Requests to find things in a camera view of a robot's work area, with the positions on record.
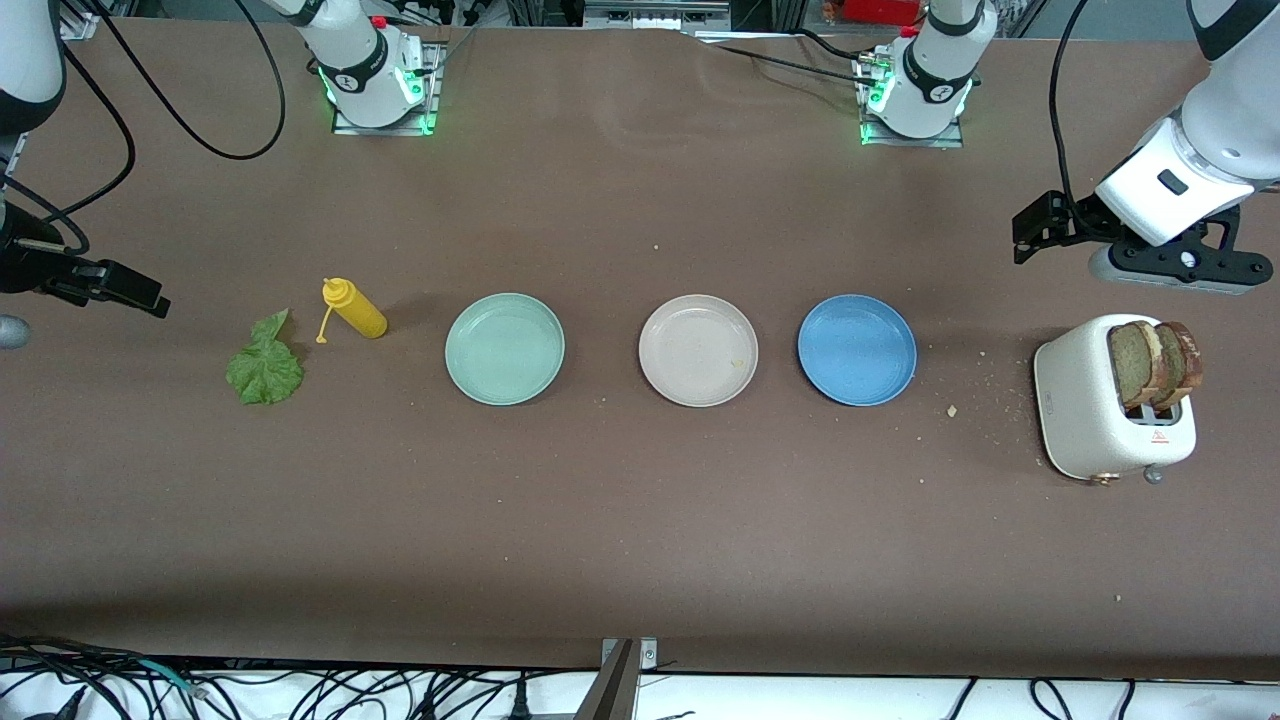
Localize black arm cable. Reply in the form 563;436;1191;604
0;0;289;256
1047;0;1093;226

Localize white toaster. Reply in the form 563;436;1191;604
1033;314;1198;487

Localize pale green plate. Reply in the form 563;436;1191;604
445;292;566;407

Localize silver aluminium frame rail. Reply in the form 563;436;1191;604
585;0;731;31

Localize yellow mustard squeeze bottle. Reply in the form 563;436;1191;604
316;278;388;345

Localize blue plate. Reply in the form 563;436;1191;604
797;294;918;407

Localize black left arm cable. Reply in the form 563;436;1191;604
1047;0;1093;226

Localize dark crust bread slice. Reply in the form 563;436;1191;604
1155;321;1204;409

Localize beige plate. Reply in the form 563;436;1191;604
638;294;759;408

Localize black base power cable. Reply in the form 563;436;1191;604
690;28;886;89

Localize grey aluminium beam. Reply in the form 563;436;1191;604
575;640;637;720

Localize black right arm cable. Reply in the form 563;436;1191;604
0;0;289;256

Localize green lettuce leaf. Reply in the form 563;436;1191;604
225;308;304;406

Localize light crust bread slice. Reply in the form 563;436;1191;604
1108;320;1171;409

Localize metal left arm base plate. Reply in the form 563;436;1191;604
858;55;966;149

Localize red box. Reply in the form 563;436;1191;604
843;0;926;26

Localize teal floor cable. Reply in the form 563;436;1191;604
138;657;208;699

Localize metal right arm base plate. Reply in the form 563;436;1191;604
332;40;444;136

